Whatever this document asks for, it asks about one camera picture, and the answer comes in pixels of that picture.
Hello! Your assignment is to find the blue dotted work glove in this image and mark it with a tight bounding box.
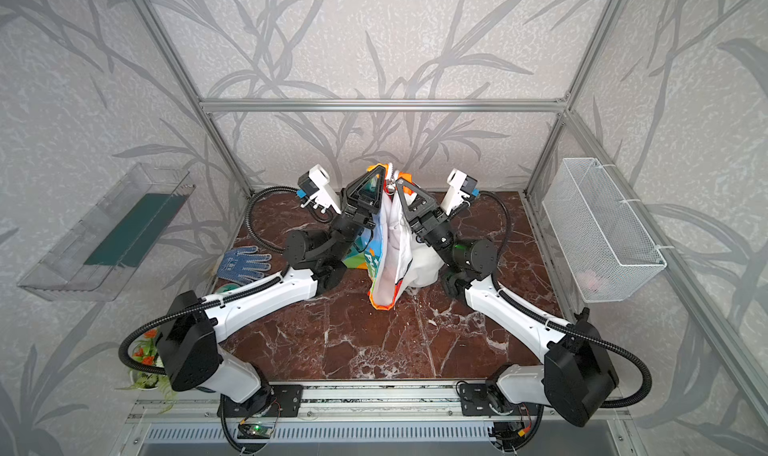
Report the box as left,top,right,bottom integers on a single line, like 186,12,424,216
215,246,272,286

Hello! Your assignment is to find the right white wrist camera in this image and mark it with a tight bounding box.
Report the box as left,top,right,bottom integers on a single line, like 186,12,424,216
440,169,479,216

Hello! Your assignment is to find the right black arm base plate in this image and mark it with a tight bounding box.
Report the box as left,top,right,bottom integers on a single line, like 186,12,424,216
454,380,539,417

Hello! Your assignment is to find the white red rainbow jacket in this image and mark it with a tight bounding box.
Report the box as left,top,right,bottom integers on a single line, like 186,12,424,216
344,164,443,310

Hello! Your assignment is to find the pink object in basket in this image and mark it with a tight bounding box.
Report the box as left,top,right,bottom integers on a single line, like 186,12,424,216
577,269,607,295

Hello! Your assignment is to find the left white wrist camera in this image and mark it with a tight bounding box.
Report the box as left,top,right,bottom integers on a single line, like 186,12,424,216
296,164,342,215

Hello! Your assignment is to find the green round tape roll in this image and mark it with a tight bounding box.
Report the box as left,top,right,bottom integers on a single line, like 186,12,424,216
215,283,240,294

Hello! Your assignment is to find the white wire mesh basket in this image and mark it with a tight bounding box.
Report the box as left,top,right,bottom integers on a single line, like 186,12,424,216
543,158,667,303

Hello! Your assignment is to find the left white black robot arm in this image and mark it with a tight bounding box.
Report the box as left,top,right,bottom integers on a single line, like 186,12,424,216
118,165,387,404

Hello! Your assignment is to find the aluminium cage frame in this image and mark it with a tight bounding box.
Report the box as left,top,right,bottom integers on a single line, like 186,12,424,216
126,0,767,423

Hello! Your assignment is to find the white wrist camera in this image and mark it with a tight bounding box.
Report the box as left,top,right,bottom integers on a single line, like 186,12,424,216
440,169,479,216
296,164,342,215

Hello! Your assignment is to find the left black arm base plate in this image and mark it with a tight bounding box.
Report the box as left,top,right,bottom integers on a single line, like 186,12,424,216
217,384,304,419

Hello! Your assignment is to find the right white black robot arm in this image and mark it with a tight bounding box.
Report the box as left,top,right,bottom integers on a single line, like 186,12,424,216
395,178,653,427

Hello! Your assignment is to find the clear plastic wall shelf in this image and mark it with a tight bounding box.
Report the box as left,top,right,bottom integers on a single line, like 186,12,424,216
18,163,195,302

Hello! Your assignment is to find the potted artificial flower plant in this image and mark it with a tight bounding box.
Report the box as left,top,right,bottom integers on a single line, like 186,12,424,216
119,328,178,414

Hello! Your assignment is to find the aluminium front rail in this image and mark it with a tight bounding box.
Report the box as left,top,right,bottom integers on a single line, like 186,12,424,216
125,380,631,424

